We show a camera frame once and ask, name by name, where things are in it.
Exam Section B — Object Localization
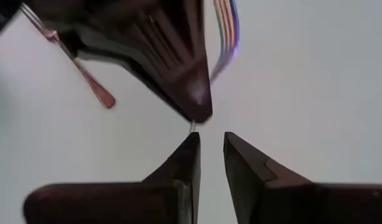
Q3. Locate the iridescent rainbow fork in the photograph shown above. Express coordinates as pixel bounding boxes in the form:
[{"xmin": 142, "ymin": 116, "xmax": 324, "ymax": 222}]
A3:
[{"xmin": 189, "ymin": 0, "xmax": 241, "ymax": 134}]

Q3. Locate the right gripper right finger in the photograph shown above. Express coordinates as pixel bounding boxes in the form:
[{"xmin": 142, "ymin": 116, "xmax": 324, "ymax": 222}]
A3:
[{"xmin": 223, "ymin": 131, "xmax": 382, "ymax": 224}]

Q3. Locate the green table mat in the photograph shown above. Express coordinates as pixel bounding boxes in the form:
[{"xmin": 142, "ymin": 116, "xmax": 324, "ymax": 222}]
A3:
[{"xmin": 0, "ymin": 0, "xmax": 382, "ymax": 224}]

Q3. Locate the long dark spoon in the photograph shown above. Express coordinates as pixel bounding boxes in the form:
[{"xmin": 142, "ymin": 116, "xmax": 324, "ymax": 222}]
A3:
[{"xmin": 19, "ymin": 2, "xmax": 116, "ymax": 110}]

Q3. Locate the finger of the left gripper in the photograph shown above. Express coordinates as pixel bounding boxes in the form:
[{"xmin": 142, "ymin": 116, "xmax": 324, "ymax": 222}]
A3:
[
  {"xmin": 137, "ymin": 0, "xmax": 214, "ymax": 124},
  {"xmin": 58, "ymin": 26, "xmax": 192, "ymax": 123}
]

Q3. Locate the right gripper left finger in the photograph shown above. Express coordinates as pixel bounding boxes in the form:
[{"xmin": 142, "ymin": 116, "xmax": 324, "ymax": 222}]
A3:
[{"xmin": 22, "ymin": 132, "xmax": 201, "ymax": 224}]

